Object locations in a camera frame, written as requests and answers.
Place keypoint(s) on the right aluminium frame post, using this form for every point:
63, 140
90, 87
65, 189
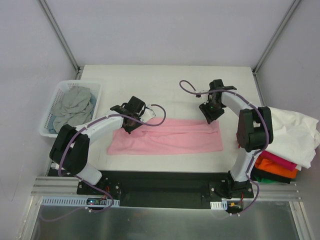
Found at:
276, 35

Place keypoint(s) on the slotted cable duct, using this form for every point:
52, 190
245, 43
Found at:
64, 201
219, 205

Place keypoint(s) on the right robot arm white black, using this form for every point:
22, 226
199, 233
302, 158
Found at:
254, 134

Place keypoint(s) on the green t shirt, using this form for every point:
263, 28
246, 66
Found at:
263, 180

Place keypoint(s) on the pink t shirt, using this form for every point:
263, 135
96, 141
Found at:
173, 137

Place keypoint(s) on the right slotted cable duct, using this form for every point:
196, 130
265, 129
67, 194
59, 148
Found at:
219, 205

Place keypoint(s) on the white t shirt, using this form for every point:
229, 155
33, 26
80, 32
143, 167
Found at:
295, 137

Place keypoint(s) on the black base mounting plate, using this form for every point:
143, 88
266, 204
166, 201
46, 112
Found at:
176, 190

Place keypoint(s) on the white plastic laundry basket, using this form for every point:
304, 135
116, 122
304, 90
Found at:
74, 102

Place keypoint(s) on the orange t shirt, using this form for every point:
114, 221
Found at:
272, 167

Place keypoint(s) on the black t shirt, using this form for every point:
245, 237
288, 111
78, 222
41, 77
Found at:
268, 175

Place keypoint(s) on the left aluminium frame post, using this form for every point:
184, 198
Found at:
61, 38

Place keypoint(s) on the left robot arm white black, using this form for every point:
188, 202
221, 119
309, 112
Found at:
71, 147

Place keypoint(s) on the aluminium front rail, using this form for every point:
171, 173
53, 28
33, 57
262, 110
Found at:
67, 186

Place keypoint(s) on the aluminium frame post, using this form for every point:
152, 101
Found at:
276, 35
61, 38

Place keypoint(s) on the magenta t shirt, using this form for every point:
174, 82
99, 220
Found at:
278, 160

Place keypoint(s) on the grey t shirt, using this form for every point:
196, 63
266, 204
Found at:
72, 107

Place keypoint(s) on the light blue t shirt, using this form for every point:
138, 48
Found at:
51, 128

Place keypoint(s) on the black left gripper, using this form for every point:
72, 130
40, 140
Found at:
130, 124

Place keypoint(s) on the left slotted cable duct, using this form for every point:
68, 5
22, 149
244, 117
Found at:
64, 201

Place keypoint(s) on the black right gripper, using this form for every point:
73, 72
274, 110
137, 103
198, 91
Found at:
211, 114

